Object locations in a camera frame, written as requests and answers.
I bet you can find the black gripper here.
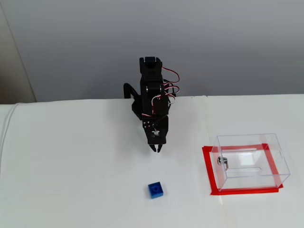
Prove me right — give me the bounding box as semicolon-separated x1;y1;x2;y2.
142;118;164;153

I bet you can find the silver metal box lock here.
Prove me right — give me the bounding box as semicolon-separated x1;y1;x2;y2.
217;156;232;170

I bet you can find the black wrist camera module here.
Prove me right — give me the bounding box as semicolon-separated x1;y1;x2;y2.
148;116;170;145

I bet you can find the red tape frame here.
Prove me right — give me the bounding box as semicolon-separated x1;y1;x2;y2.
201;143;285;196

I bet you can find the black table clamp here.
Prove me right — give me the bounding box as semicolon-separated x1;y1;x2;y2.
123;82;141;100

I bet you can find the black camera cable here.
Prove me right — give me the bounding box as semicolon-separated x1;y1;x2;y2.
163;79;178;106

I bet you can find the white table cover sheet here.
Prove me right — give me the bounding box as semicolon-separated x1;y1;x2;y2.
0;94;304;228

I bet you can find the transparent plastic box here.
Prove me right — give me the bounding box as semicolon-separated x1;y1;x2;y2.
212;133;291;192

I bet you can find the blue lego brick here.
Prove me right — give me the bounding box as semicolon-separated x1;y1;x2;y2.
148;181;164;200

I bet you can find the red white gripper servo cable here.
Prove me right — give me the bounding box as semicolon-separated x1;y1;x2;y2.
142;95;167;118

